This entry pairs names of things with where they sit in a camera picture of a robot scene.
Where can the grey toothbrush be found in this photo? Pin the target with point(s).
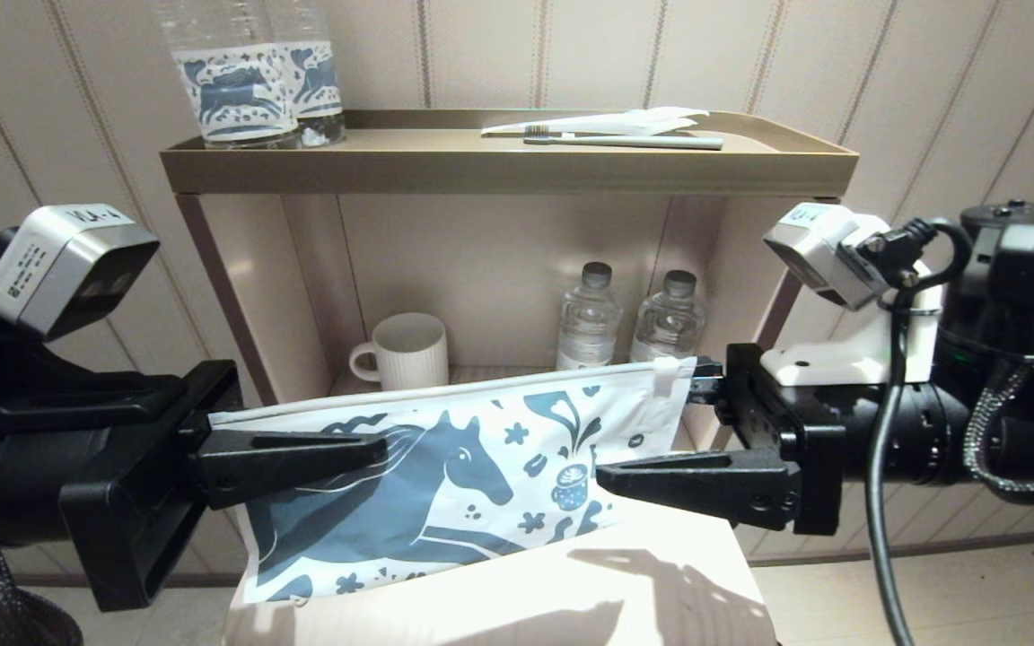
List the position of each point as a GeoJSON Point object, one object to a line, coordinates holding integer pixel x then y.
{"type": "Point", "coordinates": [652, 142]}

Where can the white blue horse-print bag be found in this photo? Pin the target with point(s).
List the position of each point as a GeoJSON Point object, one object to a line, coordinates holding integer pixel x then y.
{"type": "Point", "coordinates": [481, 484]}

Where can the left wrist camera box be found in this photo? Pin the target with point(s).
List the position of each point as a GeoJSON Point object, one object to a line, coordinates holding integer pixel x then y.
{"type": "Point", "coordinates": [59, 269]}

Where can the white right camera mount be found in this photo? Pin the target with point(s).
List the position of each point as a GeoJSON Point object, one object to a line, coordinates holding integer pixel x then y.
{"type": "Point", "coordinates": [840, 363]}

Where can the small clear water bottle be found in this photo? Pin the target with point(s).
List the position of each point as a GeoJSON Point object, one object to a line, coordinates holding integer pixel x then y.
{"type": "Point", "coordinates": [587, 323]}
{"type": "Point", "coordinates": [668, 323]}

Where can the white ribbed ceramic mug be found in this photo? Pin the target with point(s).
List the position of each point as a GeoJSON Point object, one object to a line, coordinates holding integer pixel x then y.
{"type": "Point", "coordinates": [411, 354]}

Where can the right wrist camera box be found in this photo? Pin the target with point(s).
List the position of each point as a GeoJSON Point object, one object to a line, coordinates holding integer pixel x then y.
{"type": "Point", "coordinates": [818, 256]}

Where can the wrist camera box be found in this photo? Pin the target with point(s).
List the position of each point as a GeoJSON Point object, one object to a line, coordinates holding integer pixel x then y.
{"type": "Point", "coordinates": [59, 269]}
{"type": "Point", "coordinates": [818, 256]}

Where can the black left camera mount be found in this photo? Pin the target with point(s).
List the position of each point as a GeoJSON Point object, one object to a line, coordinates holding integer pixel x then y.
{"type": "Point", "coordinates": [50, 395]}

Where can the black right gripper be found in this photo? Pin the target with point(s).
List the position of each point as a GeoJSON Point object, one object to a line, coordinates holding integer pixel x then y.
{"type": "Point", "coordinates": [818, 484]}

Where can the white paper wrapper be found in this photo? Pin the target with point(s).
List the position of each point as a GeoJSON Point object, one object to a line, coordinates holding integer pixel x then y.
{"type": "Point", "coordinates": [625, 123]}

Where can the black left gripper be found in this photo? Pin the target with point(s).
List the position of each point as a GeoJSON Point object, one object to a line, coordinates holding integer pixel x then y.
{"type": "Point", "coordinates": [131, 520]}

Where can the beige open shelf cabinet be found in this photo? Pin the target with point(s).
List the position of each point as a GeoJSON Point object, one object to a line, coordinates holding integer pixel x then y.
{"type": "Point", "coordinates": [481, 260]}

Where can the large blue-label water bottle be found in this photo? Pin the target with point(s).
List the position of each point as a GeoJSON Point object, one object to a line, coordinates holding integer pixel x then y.
{"type": "Point", "coordinates": [234, 94]}
{"type": "Point", "coordinates": [319, 76]}

